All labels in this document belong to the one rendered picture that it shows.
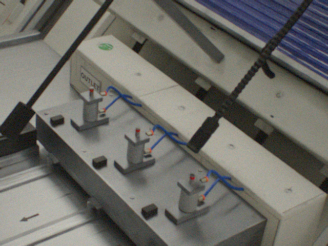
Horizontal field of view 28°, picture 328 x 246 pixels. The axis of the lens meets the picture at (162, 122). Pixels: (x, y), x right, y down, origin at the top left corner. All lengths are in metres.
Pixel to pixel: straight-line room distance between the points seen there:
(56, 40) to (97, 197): 2.68
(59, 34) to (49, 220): 2.69
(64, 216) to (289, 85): 0.34
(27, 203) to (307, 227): 0.36
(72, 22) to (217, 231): 2.78
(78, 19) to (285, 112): 2.66
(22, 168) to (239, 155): 0.30
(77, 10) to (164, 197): 2.75
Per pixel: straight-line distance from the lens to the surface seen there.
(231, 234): 0.79
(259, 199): 0.83
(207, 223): 0.80
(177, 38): 1.03
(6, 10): 2.24
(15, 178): 0.94
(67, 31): 3.49
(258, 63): 0.78
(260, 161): 0.88
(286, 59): 0.89
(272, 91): 0.91
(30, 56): 1.23
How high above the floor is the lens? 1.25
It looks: 2 degrees down
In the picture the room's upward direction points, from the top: 38 degrees clockwise
